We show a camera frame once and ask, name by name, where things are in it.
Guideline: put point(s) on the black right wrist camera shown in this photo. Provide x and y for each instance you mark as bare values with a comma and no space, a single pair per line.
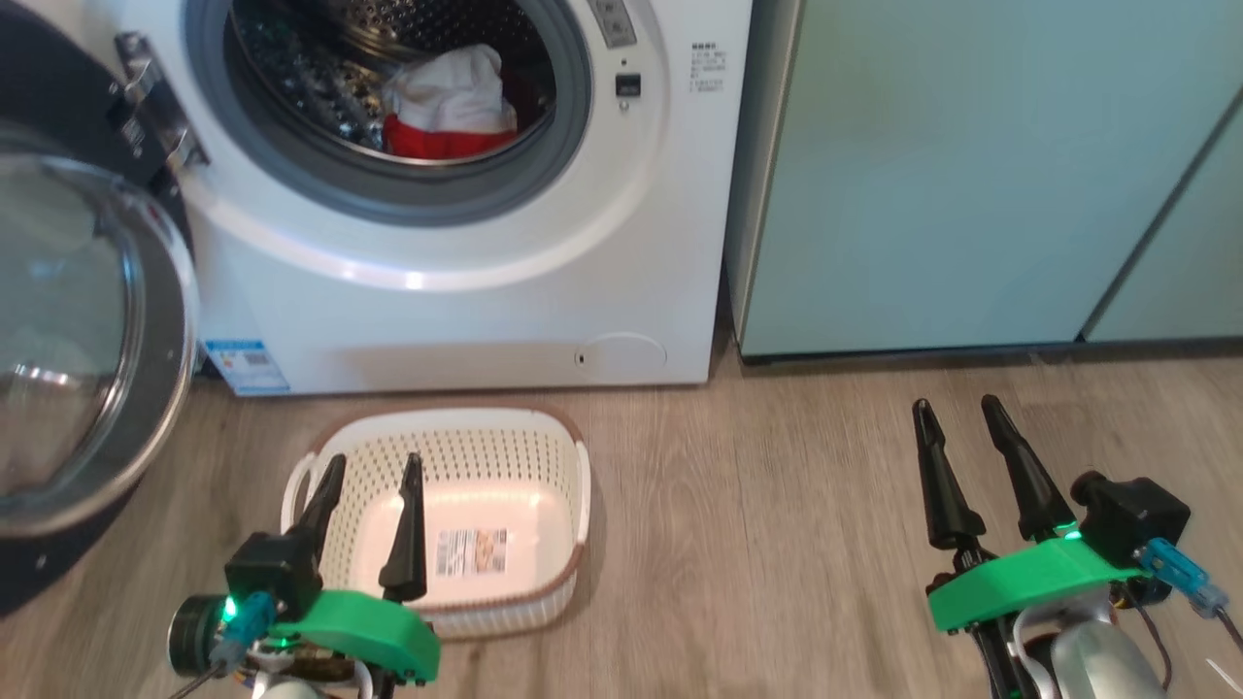
1131,519

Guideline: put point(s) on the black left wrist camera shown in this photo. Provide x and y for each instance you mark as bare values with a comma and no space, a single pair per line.
267,578

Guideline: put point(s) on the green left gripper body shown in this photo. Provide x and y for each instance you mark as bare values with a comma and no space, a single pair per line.
374,631

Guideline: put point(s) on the pale teal cabinet front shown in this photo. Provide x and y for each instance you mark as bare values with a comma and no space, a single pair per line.
923,175
1185,272

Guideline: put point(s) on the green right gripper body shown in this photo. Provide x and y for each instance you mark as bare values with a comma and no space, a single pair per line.
1029,581

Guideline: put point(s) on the cream perforated laundry basket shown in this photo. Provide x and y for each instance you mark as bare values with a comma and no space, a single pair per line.
505,466

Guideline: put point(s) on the white garment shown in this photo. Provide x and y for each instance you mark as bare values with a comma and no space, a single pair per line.
452,87

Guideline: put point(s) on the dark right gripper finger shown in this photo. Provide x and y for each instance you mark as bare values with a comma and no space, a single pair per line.
1029,476
944,485

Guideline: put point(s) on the red garment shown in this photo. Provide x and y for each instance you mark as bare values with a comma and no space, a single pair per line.
442,144

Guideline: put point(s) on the blue energy label sticker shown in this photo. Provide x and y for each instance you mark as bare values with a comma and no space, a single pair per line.
245,366

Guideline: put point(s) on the white washing machine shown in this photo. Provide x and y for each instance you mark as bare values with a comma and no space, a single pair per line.
466,291

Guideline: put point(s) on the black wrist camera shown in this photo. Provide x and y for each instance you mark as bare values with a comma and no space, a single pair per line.
1131,519
267,578

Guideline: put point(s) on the round glass washing machine door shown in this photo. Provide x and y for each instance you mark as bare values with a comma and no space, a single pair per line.
68,330

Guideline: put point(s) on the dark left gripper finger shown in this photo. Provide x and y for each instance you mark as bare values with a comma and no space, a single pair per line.
320,510
408,544

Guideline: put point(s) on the printed basket label sticker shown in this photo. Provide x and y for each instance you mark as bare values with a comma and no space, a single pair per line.
471,551

